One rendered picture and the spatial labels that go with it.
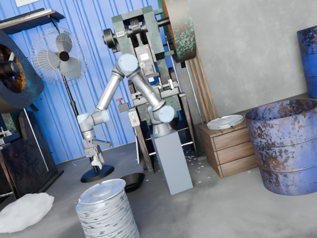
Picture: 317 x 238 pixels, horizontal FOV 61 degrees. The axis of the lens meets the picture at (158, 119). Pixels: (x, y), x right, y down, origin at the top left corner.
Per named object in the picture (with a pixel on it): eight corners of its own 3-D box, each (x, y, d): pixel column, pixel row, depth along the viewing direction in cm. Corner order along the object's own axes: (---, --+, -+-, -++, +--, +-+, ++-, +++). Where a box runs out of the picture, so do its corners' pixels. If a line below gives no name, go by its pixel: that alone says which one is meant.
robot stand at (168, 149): (193, 187, 203) (177, 131, 195) (171, 195, 200) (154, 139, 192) (186, 179, 220) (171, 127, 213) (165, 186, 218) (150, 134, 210)
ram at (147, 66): (157, 72, 254) (148, 41, 249) (142, 77, 255) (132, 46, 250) (156, 72, 271) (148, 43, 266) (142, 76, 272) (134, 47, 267)
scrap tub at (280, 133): (350, 184, 151) (336, 103, 143) (277, 205, 152) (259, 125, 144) (307, 160, 192) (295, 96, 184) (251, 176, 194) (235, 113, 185)
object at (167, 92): (179, 93, 256) (177, 87, 255) (134, 106, 257) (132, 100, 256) (176, 90, 286) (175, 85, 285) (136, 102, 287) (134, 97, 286)
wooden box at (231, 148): (268, 164, 204) (258, 120, 198) (221, 178, 203) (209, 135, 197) (247, 149, 243) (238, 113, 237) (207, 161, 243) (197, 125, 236)
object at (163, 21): (172, 28, 251) (167, 9, 248) (104, 48, 254) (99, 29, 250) (171, 30, 269) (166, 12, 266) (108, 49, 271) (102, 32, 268)
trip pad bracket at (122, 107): (133, 122, 249) (127, 101, 246) (123, 124, 249) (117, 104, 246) (134, 120, 255) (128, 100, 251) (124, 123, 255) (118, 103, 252)
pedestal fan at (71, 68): (125, 172, 278) (74, 17, 250) (78, 189, 272) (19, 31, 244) (121, 145, 401) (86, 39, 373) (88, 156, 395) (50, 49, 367)
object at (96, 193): (130, 190, 153) (129, 189, 152) (79, 210, 145) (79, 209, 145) (121, 175, 180) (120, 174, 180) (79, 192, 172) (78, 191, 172)
